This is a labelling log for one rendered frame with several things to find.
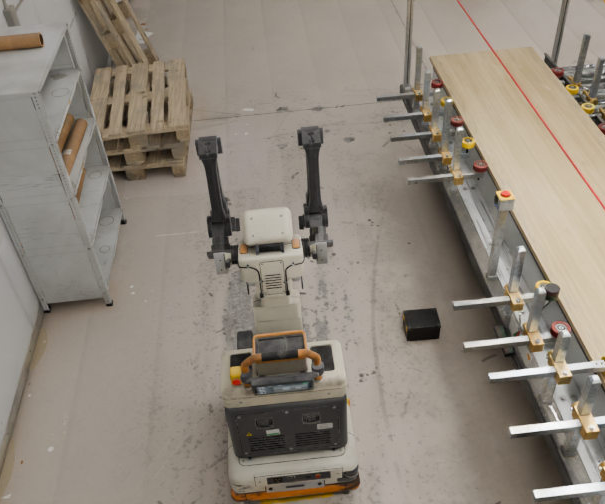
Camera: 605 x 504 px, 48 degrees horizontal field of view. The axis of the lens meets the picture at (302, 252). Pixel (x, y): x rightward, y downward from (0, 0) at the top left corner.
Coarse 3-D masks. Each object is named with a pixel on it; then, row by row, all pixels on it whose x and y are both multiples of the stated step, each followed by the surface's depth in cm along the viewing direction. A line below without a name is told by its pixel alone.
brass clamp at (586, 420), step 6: (576, 402) 251; (570, 408) 252; (576, 408) 249; (576, 414) 249; (582, 420) 245; (588, 420) 245; (594, 420) 245; (582, 426) 244; (588, 426) 243; (582, 432) 245; (588, 432) 242; (594, 432) 242; (588, 438) 244; (594, 438) 245
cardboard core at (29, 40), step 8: (0, 40) 373; (8, 40) 374; (16, 40) 374; (24, 40) 374; (32, 40) 374; (40, 40) 381; (0, 48) 375; (8, 48) 376; (16, 48) 377; (24, 48) 378
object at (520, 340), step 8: (520, 336) 291; (544, 336) 290; (552, 336) 290; (464, 344) 289; (472, 344) 289; (480, 344) 289; (488, 344) 289; (496, 344) 289; (504, 344) 289; (512, 344) 290; (520, 344) 290; (528, 344) 291
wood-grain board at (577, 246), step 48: (528, 48) 487; (480, 96) 439; (528, 96) 436; (480, 144) 397; (528, 144) 394; (576, 144) 391; (528, 192) 360; (576, 192) 357; (528, 240) 331; (576, 240) 329; (576, 288) 305; (576, 336) 287
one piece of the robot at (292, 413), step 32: (224, 352) 301; (288, 352) 273; (320, 352) 297; (224, 384) 287; (320, 384) 285; (256, 416) 296; (288, 416) 298; (320, 416) 300; (256, 448) 312; (288, 448) 314; (320, 448) 317
